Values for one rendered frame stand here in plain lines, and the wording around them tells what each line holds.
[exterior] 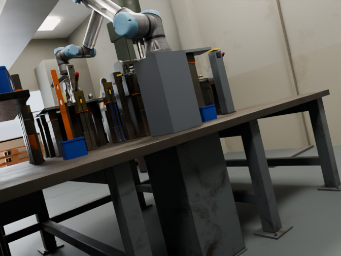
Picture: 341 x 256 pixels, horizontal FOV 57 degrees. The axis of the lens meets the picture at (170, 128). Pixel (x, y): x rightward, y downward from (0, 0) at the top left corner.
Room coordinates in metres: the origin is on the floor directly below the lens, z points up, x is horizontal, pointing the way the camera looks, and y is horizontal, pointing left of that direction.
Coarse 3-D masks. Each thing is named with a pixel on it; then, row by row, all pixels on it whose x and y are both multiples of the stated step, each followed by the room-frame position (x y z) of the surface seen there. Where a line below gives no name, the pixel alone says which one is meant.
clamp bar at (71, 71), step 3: (66, 66) 1.85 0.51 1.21; (69, 66) 1.85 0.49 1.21; (72, 66) 1.85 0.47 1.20; (69, 69) 1.85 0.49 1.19; (72, 69) 1.85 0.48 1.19; (69, 72) 1.85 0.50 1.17; (72, 72) 1.86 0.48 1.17; (69, 75) 1.85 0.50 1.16; (72, 75) 1.86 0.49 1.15; (69, 78) 1.87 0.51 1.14; (72, 78) 1.86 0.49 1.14; (72, 81) 1.86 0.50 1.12; (72, 84) 1.86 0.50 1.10; (72, 87) 1.86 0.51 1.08; (78, 90) 1.88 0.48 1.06
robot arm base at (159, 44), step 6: (156, 36) 1.59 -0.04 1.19; (162, 36) 1.61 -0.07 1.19; (144, 42) 1.64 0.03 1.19; (150, 42) 1.60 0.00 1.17; (156, 42) 1.59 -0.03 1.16; (162, 42) 1.60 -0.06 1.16; (150, 48) 1.59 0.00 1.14; (156, 48) 1.59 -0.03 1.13; (162, 48) 1.58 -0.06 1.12; (168, 48) 1.60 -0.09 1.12; (144, 54) 1.63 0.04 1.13; (150, 54) 1.59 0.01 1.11
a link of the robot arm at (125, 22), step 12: (72, 0) 1.75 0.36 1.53; (84, 0) 1.69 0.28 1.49; (96, 0) 1.64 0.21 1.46; (108, 0) 1.63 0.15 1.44; (108, 12) 1.59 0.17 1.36; (120, 12) 1.49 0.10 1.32; (132, 12) 1.53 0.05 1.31; (120, 24) 1.51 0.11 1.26; (132, 24) 1.48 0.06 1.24; (144, 24) 1.53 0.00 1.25; (120, 36) 1.53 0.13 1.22; (132, 36) 1.53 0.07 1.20; (144, 36) 1.59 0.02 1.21
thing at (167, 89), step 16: (144, 64) 1.59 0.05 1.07; (160, 64) 1.52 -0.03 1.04; (176, 64) 1.58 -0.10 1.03; (144, 80) 1.62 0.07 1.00; (160, 80) 1.51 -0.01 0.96; (176, 80) 1.57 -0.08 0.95; (144, 96) 1.65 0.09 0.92; (160, 96) 1.54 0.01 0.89; (176, 96) 1.55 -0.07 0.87; (192, 96) 1.62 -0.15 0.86; (160, 112) 1.56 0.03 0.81; (176, 112) 1.54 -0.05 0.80; (192, 112) 1.60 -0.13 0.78; (160, 128) 1.59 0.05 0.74; (176, 128) 1.52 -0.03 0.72
